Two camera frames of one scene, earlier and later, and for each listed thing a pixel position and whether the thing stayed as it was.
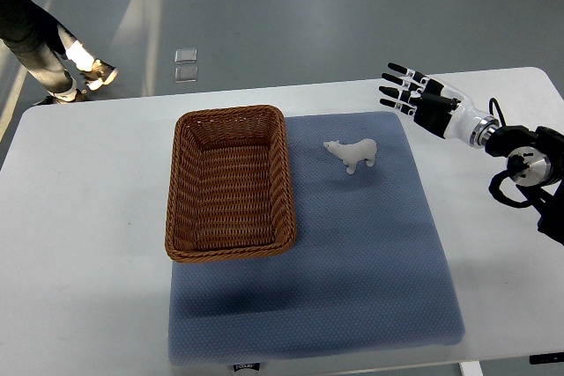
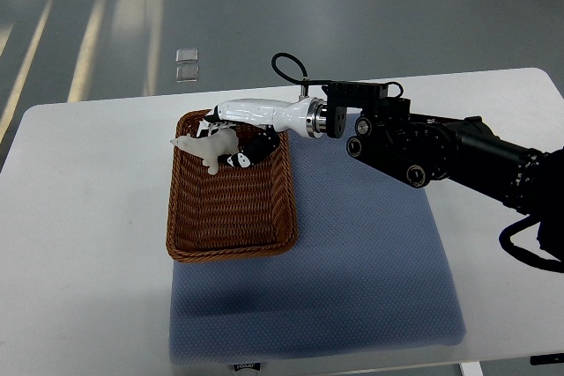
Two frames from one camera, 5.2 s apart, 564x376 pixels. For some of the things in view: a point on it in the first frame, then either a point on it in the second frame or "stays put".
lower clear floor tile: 186,74 stays put
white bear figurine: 351,154 → 211,146
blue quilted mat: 367,271 stays put
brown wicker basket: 229,193 stays put
